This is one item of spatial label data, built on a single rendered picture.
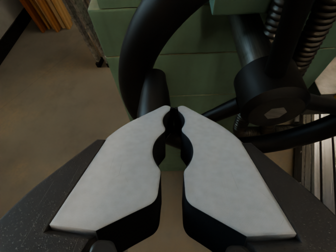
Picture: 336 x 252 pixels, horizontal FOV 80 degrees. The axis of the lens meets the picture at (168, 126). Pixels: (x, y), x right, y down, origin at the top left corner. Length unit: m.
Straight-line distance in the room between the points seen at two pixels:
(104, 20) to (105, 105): 0.93
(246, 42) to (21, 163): 1.21
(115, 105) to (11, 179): 0.64
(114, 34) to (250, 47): 0.23
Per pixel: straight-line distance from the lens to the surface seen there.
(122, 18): 0.36
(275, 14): 0.25
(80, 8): 1.29
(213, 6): 0.25
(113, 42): 0.39
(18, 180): 1.27
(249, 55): 0.24
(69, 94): 1.42
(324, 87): 0.56
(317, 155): 0.96
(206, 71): 0.44
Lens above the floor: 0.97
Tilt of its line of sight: 60 degrees down
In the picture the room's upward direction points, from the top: 4 degrees counter-clockwise
